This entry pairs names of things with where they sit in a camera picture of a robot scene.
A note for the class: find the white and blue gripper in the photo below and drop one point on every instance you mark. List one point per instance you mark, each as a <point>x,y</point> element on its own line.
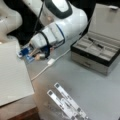
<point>42,42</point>

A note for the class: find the white spiral notebook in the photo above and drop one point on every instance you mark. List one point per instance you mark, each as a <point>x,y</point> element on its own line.
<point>14,78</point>

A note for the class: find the black pen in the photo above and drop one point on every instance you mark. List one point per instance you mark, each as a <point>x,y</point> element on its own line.
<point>92,40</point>

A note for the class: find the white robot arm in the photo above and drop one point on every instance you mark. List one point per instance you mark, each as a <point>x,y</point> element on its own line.
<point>62,21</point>

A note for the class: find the black lidded drawer box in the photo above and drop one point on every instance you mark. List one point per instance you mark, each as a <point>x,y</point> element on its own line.
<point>99,48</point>

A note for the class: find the metal binder clips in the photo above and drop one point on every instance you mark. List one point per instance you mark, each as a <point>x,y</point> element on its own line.
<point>67,104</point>

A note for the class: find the brown wooden shelf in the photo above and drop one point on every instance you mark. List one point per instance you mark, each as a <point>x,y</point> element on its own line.
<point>23,109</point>

